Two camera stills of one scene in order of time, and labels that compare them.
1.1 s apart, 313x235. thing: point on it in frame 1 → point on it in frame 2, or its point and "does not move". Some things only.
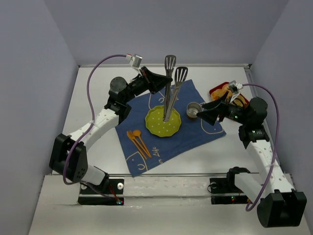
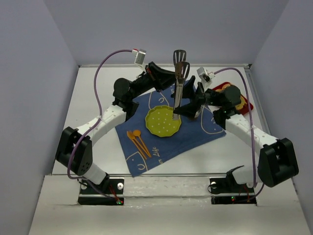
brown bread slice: [240, 101] does not move
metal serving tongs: [178, 75] → [181, 68]
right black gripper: [221, 111] → [200, 95]
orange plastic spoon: [137, 133] does not move
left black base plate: [111, 193] does not move
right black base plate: [223, 191] does not move
